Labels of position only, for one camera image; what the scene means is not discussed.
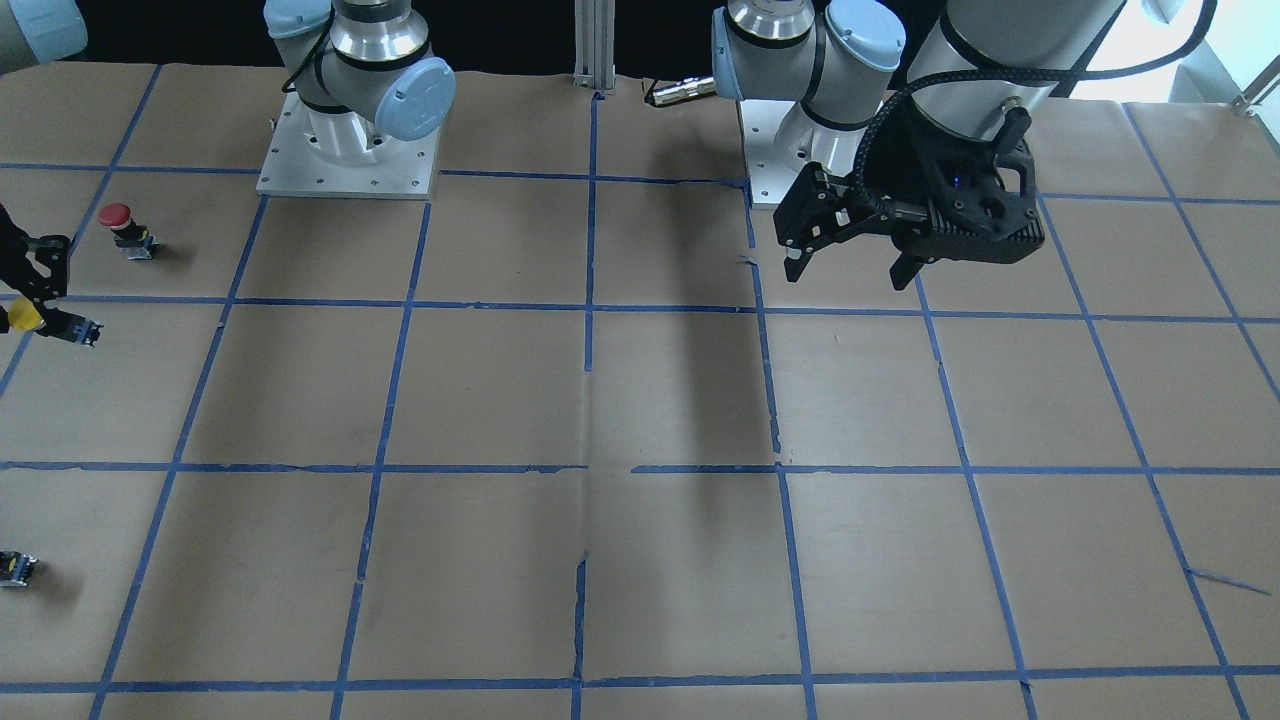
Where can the black Robotiq gripper with camera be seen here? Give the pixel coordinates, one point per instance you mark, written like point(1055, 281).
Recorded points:
point(905, 168)

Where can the red push button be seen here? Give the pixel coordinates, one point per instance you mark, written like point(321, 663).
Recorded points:
point(134, 240)

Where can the black open gripper finger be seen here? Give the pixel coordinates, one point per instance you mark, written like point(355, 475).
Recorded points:
point(35, 266)

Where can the yellow push button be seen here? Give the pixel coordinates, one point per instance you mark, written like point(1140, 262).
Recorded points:
point(51, 322)

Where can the aluminium frame post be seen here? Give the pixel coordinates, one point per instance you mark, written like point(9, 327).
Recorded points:
point(593, 38)

